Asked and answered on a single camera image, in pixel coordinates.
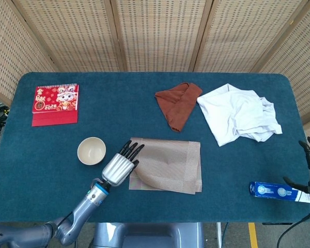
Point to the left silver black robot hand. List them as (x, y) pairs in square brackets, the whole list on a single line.
[(117, 168)]

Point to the cream plastic bowl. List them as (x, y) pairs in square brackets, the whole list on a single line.
[(90, 151)]

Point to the beige woven placemat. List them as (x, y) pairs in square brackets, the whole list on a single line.
[(175, 160)]

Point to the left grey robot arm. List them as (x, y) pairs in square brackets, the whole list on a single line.
[(82, 209)]

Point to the blue toothpaste box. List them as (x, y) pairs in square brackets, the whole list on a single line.
[(271, 191)]

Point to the teal table cover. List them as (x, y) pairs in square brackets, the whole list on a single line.
[(118, 108)]

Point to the grey robot torso base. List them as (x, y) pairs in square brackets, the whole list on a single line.
[(149, 236)]

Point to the red desk calendar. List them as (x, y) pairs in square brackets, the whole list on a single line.
[(54, 103)]

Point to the rust brown cloth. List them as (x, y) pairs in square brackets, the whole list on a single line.
[(180, 103)]

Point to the white crumpled shirt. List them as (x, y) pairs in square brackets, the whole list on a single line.
[(230, 113)]

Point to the white table leg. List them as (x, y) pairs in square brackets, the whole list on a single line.
[(219, 235)]

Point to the woven wooden folding screen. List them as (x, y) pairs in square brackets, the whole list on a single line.
[(160, 33)]

